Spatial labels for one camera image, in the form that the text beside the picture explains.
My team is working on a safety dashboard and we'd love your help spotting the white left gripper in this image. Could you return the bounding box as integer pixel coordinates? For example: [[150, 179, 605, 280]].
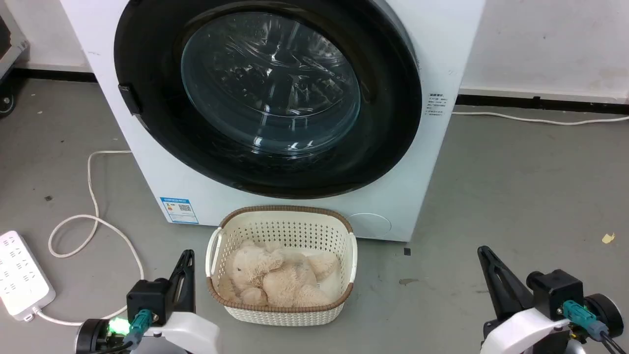
[[145, 249, 221, 354]]

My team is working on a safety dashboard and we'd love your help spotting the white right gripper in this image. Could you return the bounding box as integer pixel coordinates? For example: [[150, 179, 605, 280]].
[[477, 245, 572, 354]]

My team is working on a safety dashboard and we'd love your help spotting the black round glass washer door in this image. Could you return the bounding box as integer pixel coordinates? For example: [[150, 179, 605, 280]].
[[114, 0, 423, 200]]

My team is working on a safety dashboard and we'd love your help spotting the white front-load washing machine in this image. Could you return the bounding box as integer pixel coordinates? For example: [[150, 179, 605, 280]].
[[59, 0, 487, 243]]

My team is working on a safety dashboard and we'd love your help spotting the blue energy label sticker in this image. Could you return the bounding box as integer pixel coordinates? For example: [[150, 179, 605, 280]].
[[160, 197, 200, 225]]

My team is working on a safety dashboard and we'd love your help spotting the beige plush toy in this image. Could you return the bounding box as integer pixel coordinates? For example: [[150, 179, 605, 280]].
[[218, 240, 341, 308]]

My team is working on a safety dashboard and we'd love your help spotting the cream perforated laundry basket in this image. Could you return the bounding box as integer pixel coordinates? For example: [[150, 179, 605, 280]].
[[205, 206, 358, 327]]

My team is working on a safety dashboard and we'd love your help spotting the white power strip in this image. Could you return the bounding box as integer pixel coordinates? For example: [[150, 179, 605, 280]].
[[0, 230, 57, 322]]

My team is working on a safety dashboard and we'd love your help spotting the small printed warning sticker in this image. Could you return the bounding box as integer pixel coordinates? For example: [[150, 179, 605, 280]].
[[425, 92, 449, 117]]

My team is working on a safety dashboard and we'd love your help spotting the grey wheeled cart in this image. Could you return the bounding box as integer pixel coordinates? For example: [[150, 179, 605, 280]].
[[0, 14, 30, 118]]

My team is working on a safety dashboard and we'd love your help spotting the teal plug left camera cable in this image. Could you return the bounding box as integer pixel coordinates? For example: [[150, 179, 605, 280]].
[[93, 309, 154, 354]]

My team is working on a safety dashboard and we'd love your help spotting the teal plug camera cable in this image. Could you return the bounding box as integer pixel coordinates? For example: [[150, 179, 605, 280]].
[[93, 309, 154, 354], [562, 299, 629, 354]]

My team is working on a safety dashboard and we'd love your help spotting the teal plug right camera cable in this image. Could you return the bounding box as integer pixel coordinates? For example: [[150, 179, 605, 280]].
[[562, 299, 629, 354]]

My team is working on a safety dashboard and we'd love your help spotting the white looped power cable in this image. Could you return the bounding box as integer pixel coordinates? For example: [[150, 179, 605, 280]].
[[34, 150, 145, 327]]

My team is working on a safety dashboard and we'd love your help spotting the white cable along wall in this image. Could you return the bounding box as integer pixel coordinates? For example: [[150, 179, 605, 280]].
[[451, 111, 629, 126]]

